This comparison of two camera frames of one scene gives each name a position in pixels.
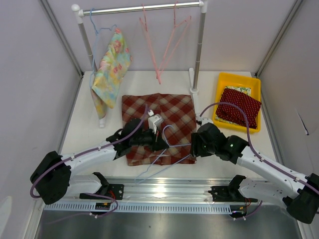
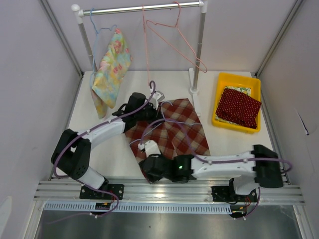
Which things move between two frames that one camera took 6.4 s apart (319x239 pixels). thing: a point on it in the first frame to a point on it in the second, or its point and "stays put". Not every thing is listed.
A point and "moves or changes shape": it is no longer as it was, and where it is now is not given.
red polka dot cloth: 250,107 stays put
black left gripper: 156,145 to 156,114
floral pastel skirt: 117,58 stays put
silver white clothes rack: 79,13 stays put
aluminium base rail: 160,191 stays put
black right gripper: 196,150 to 152,178
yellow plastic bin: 234,79 stays put
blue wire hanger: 162,169 moves or changes shape
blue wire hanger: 94,48 stays put
